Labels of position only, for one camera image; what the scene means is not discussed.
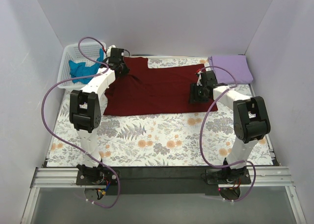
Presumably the dark red t-shirt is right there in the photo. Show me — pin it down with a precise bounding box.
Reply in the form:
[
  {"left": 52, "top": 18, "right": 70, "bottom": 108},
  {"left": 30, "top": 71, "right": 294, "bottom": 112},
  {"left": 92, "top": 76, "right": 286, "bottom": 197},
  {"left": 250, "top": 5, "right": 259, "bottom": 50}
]
[{"left": 104, "top": 57, "right": 217, "bottom": 116}]

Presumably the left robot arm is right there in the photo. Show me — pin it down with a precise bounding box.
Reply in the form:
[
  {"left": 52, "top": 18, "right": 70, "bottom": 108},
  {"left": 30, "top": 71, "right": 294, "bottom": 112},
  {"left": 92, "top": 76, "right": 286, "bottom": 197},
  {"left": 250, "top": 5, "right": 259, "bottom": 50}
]
[{"left": 69, "top": 45, "right": 130, "bottom": 185}]

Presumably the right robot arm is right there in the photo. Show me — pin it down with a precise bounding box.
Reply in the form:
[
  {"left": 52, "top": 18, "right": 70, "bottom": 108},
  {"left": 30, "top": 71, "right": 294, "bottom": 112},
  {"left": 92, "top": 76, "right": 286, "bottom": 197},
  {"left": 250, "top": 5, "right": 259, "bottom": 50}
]
[{"left": 190, "top": 67, "right": 271, "bottom": 184}]

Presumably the white plastic basket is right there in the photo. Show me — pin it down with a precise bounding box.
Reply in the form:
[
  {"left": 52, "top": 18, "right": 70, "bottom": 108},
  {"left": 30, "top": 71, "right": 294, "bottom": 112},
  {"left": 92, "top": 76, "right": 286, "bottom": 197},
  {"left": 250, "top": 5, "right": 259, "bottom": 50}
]
[{"left": 57, "top": 42, "right": 105, "bottom": 90}]

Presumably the teal t-shirt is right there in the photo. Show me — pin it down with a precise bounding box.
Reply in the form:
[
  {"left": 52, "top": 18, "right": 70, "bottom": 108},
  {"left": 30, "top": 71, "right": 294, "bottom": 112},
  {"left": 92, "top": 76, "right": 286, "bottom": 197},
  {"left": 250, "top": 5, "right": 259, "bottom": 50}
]
[{"left": 69, "top": 49, "right": 104, "bottom": 84}]

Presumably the floral table mat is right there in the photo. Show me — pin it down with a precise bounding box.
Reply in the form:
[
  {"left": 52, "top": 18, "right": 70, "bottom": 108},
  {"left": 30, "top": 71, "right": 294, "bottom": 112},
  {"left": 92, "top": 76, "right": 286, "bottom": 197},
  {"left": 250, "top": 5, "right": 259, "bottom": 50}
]
[{"left": 48, "top": 57, "right": 274, "bottom": 167}]

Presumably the folded purple t-shirt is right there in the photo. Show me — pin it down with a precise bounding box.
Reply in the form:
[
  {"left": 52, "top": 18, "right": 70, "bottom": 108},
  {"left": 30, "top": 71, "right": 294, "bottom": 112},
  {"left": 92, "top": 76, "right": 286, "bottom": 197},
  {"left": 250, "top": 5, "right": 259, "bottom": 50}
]
[{"left": 208, "top": 55, "right": 253, "bottom": 84}]

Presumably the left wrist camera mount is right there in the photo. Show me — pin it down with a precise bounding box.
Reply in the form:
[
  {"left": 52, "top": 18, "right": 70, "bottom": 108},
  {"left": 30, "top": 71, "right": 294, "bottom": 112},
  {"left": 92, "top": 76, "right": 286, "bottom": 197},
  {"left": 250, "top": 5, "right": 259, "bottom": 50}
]
[{"left": 103, "top": 45, "right": 116, "bottom": 56}]

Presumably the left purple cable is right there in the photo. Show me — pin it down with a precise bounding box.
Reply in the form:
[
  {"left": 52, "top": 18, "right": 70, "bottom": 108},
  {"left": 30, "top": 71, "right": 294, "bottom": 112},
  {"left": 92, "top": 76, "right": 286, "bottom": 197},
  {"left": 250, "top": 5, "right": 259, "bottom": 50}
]
[{"left": 42, "top": 36, "right": 121, "bottom": 209}]

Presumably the aluminium front rail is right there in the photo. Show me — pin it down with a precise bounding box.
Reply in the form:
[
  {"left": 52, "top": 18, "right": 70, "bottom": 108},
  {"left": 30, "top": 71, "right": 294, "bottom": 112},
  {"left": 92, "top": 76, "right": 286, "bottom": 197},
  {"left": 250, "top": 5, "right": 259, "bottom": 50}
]
[{"left": 31, "top": 166, "right": 294, "bottom": 188}]

